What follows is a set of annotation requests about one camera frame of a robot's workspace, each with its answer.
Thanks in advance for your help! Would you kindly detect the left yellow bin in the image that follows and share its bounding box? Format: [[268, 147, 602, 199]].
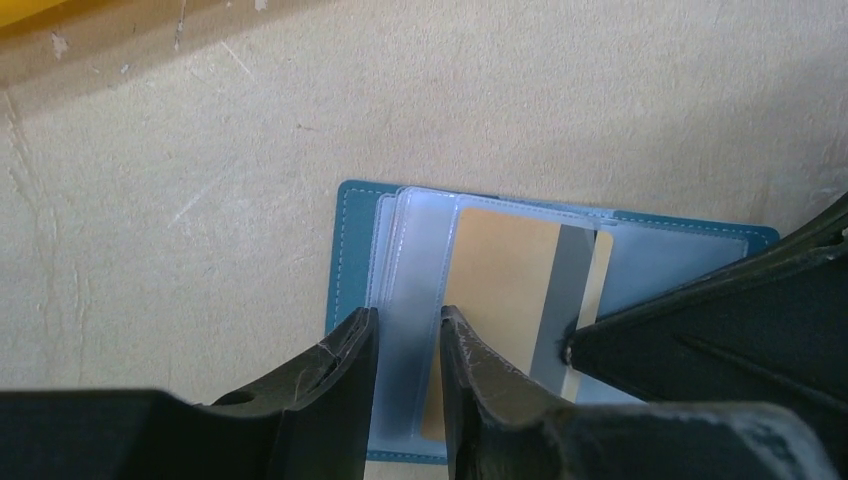
[[0, 0, 66, 27]]

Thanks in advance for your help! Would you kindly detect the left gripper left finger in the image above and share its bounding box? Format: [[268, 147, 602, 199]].
[[1, 308, 378, 479]]

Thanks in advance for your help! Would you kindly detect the gold magnetic stripe card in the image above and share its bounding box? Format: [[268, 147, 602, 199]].
[[444, 208, 614, 400]]

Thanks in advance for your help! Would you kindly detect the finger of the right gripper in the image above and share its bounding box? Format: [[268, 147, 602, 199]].
[[563, 198, 847, 473]]

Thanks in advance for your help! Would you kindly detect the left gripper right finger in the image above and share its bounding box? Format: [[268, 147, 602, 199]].
[[440, 306, 839, 479]]

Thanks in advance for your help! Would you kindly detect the blue card holder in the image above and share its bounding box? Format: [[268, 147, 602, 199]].
[[327, 180, 779, 464]]

